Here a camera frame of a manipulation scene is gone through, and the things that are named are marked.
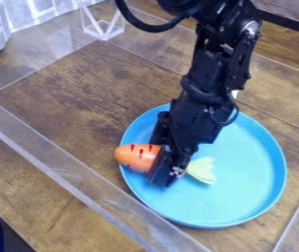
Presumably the white checked curtain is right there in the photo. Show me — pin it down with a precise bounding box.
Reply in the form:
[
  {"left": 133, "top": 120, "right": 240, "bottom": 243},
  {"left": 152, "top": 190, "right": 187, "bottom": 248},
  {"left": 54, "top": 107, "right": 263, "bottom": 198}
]
[{"left": 0, "top": 0, "right": 107, "bottom": 51}]

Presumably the blue round plate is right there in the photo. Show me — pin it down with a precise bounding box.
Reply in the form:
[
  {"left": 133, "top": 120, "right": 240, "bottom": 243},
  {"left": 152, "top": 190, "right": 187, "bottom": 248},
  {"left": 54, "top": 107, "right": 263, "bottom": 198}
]
[{"left": 120, "top": 113, "right": 287, "bottom": 228}]

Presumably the clear acrylic barrier front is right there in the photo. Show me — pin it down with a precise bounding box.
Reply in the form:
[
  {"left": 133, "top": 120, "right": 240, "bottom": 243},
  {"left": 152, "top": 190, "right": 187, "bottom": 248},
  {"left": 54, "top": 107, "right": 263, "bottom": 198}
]
[{"left": 0, "top": 105, "right": 211, "bottom": 252}]

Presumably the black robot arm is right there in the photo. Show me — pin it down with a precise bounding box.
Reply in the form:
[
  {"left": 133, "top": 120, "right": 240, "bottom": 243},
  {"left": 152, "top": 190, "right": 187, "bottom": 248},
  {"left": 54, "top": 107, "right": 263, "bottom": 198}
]
[{"left": 147, "top": 0, "right": 262, "bottom": 187}]

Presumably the orange toy carrot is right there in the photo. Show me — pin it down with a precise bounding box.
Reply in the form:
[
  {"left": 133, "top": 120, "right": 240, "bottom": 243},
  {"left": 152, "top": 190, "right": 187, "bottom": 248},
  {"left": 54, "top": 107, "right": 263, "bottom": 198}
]
[{"left": 113, "top": 144, "right": 215, "bottom": 184}]

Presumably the clear acrylic corner bracket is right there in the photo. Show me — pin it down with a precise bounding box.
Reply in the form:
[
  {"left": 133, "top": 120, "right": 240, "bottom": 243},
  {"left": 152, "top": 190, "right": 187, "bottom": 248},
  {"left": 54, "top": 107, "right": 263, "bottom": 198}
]
[{"left": 80, "top": 1, "right": 124, "bottom": 41}]

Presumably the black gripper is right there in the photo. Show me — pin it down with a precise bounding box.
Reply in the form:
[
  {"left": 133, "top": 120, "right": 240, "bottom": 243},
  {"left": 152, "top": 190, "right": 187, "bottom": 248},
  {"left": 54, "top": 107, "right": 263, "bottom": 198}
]
[{"left": 147, "top": 92, "right": 238, "bottom": 187}]

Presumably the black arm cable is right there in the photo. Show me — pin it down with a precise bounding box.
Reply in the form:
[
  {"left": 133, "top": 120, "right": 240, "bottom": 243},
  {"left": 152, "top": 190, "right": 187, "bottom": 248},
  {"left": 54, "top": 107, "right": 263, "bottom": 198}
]
[{"left": 112, "top": 0, "right": 202, "bottom": 33}]

